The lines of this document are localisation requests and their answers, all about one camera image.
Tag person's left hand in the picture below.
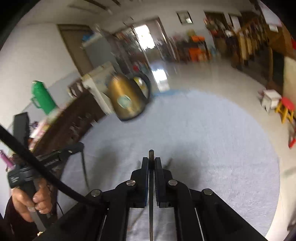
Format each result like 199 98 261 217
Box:
11 178 52 222

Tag grey round table cloth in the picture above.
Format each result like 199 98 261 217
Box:
61 91 280 235

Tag wall calendar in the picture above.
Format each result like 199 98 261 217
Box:
258 1 282 33

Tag framed wall picture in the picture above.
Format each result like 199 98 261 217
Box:
176 11 193 25

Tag dark carved wooden sideboard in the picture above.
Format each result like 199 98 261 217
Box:
30 90 106 156

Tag purple water bottle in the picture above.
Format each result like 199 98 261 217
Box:
0 150 15 169

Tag dark chopstick four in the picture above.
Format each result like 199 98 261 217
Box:
149 150 154 241

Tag green thermos jug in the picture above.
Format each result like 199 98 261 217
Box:
31 80 57 115

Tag red plastic stool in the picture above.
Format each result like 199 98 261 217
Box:
275 97 295 124

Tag grey refrigerator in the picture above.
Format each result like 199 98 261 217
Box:
82 31 122 73

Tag dark chopstick one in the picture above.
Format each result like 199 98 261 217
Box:
81 151 90 190

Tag wooden staircase railing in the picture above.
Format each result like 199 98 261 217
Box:
233 15 269 69

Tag white chest freezer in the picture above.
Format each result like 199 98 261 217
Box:
81 61 115 115

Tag orange box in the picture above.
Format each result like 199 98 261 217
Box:
189 48 208 62

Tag gold electric kettle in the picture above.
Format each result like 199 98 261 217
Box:
106 73 152 121

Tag black cable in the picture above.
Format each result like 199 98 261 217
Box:
0 124 100 207

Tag white small stool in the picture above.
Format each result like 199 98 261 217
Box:
261 90 281 113

